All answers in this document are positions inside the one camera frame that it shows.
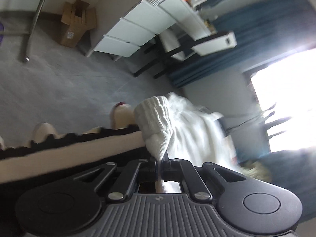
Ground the white desk with drawers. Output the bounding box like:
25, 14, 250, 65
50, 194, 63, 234
85, 0, 218, 61

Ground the striped blanket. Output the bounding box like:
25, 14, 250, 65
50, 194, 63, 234
0, 125, 158, 228

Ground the window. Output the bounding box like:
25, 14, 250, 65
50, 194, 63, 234
243, 46, 316, 153

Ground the cardboard box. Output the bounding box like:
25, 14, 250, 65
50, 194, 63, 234
59, 0, 97, 48

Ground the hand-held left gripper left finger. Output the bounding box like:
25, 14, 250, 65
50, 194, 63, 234
71, 153, 160, 201

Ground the white-backed black chair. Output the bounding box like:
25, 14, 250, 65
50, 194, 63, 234
134, 30, 237, 78

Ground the garment steamer stand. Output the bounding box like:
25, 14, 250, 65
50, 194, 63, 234
223, 102, 278, 141

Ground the pale yellow knitted blanket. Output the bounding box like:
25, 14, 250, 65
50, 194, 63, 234
241, 160, 272, 181

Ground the white sweatshirt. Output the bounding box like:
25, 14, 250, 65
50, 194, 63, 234
133, 92, 237, 166

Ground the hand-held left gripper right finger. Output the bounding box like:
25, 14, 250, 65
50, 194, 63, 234
162, 150, 250, 201

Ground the cream slipper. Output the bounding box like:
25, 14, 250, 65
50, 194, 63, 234
110, 102, 136, 130
32, 123, 58, 144

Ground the chrome metal frame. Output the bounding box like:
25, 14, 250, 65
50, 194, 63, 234
20, 0, 56, 62

